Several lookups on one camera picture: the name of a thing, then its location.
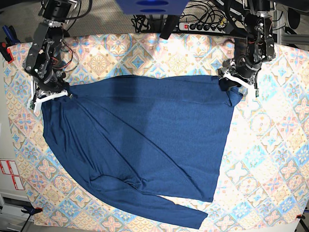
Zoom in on patterned tablecloth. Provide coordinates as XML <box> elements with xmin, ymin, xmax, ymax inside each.
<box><xmin>0</xmin><ymin>33</ymin><xmax>309</xmax><ymax>232</ymax></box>

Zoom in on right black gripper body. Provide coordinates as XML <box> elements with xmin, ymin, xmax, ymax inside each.
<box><xmin>37</xmin><ymin>71</ymin><xmax>69</xmax><ymax>93</ymax></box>

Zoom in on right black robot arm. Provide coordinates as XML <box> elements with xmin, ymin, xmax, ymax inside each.
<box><xmin>23</xmin><ymin>0</ymin><xmax>81</xmax><ymax>113</ymax></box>

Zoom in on blue long-sleeve T-shirt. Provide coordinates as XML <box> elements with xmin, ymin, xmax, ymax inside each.
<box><xmin>42</xmin><ymin>75</ymin><xmax>243</xmax><ymax>229</ymax></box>

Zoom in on black orange clamp lower-right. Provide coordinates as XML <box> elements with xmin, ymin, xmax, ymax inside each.
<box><xmin>296</xmin><ymin>215</ymin><xmax>306</xmax><ymax>219</ymax></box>

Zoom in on blue box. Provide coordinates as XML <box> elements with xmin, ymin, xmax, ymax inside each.
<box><xmin>116</xmin><ymin>0</ymin><xmax>189</xmax><ymax>15</ymax></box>

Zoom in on aluminium frame profile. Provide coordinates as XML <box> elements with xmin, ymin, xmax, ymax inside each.
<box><xmin>273</xmin><ymin>8</ymin><xmax>309</xmax><ymax>46</ymax></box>

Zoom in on white power strip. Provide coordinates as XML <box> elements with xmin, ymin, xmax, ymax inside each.
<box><xmin>178</xmin><ymin>22</ymin><xmax>226</xmax><ymax>33</ymax></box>

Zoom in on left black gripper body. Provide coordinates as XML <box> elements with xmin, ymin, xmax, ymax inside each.
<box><xmin>218</xmin><ymin>59</ymin><xmax>261</xmax><ymax>85</ymax></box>

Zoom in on black cable bundle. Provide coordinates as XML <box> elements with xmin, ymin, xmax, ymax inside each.
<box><xmin>131</xmin><ymin>14</ymin><xmax>167</xmax><ymax>33</ymax></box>

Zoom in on black stand post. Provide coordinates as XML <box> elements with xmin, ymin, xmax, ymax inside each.
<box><xmin>159</xmin><ymin>15</ymin><xmax>180</xmax><ymax>40</ymax></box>

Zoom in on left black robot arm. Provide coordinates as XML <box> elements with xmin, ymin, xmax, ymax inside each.
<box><xmin>218</xmin><ymin>0</ymin><xmax>276</xmax><ymax>93</ymax></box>

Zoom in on blue handled clamp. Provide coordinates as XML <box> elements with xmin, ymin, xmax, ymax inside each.
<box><xmin>2</xmin><ymin>25</ymin><xmax>20</xmax><ymax>46</ymax></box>

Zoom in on white red labels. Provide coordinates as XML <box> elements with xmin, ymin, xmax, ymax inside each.
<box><xmin>0</xmin><ymin>159</ymin><xmax>24</xmax><ymax>190</ymax></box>

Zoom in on black round speaker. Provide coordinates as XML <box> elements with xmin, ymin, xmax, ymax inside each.
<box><xmin>287</xmin><ymin>12</ymin><xmax>300</xmax><ymax>29</ymax></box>

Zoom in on black orange clamp lower-left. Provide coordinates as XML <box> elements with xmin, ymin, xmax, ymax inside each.
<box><xmin>21</xmin><ymin>206</ymin><xmax>42</xmax><ymax>216</ymax></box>

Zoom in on black red table clamp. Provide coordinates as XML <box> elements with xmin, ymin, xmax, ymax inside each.
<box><xmin>0</xmin><ymin>42</ymin><xmax>14</xmax><ymax>64</ymax></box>

